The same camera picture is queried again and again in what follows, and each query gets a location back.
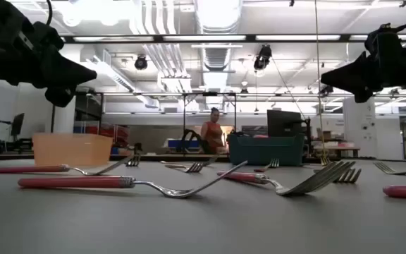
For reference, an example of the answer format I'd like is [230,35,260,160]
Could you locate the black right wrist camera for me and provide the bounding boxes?
[364,23,405,54]

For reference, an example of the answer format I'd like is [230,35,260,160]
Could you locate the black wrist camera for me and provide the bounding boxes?
[30,20,66,51]
[364,23,405,54]

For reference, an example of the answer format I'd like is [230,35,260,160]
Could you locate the black computer monitor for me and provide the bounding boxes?
[266,109,303,138]

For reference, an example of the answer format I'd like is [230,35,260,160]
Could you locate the black overhead frame beam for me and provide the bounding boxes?
[60,34,406,44]

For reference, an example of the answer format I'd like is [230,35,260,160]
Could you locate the black ceiling camera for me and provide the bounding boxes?
[253,44,273,71]
[134,54,149,71]

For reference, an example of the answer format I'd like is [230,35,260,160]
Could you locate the black background rig frame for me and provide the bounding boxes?
[97,91,238,156]

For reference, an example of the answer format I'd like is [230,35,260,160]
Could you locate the black monitor on arm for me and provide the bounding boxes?
[10,112,25,142]

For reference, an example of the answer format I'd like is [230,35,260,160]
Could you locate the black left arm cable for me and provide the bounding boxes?
[45,0,54,26]

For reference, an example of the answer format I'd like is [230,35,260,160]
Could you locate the grey table mat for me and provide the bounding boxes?
[0,158,406,254]

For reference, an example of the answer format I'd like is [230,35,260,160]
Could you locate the orange translucent plastic bin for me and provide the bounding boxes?
[32,133,114,167]

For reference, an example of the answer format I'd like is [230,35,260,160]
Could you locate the person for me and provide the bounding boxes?
[200,107,226,155]

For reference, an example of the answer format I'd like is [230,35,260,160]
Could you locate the teal plastic bin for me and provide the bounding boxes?
[227,133,305,167]

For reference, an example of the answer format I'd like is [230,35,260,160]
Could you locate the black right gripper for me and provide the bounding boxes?
[321,49,406,104]

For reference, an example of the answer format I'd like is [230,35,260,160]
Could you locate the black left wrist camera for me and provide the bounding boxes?
[30,20,66,51]

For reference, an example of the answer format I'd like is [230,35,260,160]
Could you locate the gold fork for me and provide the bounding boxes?
[164,161,204,174]
[372,161,406,176]
[313,167,363,184]

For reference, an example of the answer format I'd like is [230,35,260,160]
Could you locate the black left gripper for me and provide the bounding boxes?
[0,41,97,109]

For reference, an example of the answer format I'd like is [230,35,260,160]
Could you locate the red storage bins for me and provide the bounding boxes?
[73,121,130,147]

